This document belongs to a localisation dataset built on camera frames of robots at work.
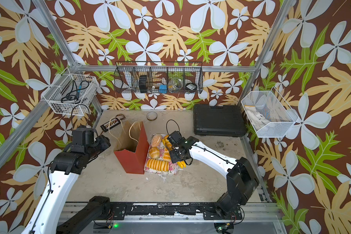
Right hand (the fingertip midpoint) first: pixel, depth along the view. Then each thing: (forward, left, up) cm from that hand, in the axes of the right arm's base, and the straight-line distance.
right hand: (175, 156), depth 84 cm
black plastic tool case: (+31, -38, -4) cm, 49 cm away
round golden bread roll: (+5, +14, -4) cm, 15 cm away
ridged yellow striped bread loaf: (-3, +11, -5) cm, 12 cm away
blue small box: (+40, +8, +19) cm, 45 cm away
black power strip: (+30, +50, -7) cm, 59 cm away
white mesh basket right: (+17, -53, +18) cm, 59 cm away
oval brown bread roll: (+14, +13, -4) cm, 20 cm away
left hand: (+1, +34, +17) cm, 38 cm away
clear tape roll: (+42, +20, -10) cm, 47 cm away
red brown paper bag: (+9, +29, -4) cm, 30 cm away
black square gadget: (+42, -11, +19) cm, 47 cm away
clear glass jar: (+38, 0, +23) cm, 44 cm away
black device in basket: (+47, +23, +17) cm, 55 cm away
